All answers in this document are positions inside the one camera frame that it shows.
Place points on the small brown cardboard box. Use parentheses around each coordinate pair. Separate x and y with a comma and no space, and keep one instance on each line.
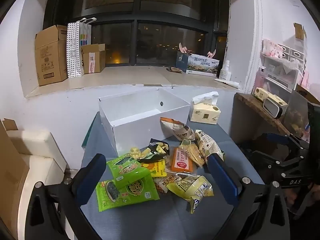
(96,57)

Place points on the large brown cardboard box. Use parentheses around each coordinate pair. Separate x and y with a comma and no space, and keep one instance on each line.
(50,57)

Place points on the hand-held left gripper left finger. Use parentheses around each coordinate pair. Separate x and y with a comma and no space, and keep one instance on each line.
(93,172)

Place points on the small green seaweed packet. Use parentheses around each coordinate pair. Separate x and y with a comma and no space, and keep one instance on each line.
(127,170)

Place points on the large green seaweed packet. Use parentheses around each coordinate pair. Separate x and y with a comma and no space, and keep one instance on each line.
(135,190)

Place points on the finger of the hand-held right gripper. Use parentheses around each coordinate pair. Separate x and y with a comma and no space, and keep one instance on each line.
(270,158)
(275,138)

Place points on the dotted paper bag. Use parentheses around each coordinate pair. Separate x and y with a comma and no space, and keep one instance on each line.
(73,50)

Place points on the brown wrapper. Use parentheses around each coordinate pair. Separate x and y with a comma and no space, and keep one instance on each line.
(174,69)

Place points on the cardboard piece on wall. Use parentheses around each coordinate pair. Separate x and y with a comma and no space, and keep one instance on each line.
(300,31)

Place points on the dark blue gift box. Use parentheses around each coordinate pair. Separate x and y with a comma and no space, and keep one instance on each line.
(181,61)

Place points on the white drawer organizer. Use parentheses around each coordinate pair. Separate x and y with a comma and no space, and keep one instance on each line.
(275,72)

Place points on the black window frame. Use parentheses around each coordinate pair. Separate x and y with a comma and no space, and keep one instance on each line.
(133,42)

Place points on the clear plastic container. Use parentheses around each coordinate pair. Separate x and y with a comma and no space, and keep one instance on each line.
(296,115)

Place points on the clear cracker packet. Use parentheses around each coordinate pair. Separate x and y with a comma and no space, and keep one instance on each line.
(195,153)

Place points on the yellow tissue box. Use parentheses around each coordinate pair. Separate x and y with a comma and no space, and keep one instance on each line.
(262,93)

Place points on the pink ornament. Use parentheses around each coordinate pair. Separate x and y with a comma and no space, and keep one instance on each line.
(211,54)
(182,47)

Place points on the pink floral cloth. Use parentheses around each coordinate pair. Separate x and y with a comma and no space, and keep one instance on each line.
(272,48)

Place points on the landscape printed box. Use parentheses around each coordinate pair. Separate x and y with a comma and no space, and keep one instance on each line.
(202,65)

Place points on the pale yellow packet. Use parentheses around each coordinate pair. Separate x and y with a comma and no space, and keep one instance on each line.
(187,185)

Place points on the black and yellow chip packet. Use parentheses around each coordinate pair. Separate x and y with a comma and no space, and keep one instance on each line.
(155,150)

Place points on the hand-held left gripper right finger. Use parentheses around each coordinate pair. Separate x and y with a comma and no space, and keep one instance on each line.
(222,180)

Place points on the flat brown cardboard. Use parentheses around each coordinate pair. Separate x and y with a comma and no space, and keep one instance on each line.
(10,170)

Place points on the long white bread packet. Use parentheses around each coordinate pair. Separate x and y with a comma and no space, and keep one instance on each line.
(207,143)

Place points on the wooden side table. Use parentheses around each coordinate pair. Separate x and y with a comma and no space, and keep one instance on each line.
(252,107)

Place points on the person's right hand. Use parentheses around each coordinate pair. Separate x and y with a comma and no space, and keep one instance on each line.
(291,197)

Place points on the white bottle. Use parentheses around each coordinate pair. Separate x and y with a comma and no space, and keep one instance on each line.
(225,72)

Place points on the white packet with orange top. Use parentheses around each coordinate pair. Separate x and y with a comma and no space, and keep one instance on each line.
(178,130)

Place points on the white bag with coloured squares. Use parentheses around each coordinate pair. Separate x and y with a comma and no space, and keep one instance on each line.
(85,36)

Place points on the orange and red snack packet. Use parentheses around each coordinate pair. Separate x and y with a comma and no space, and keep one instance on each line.
(166,181)

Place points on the small yellow candy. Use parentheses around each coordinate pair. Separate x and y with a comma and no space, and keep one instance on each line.
(135,152)

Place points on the white cardboard box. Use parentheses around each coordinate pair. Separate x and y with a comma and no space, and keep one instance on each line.
(135,132)

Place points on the yellow tissue pack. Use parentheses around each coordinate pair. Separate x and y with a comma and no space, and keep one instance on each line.
(205,113)

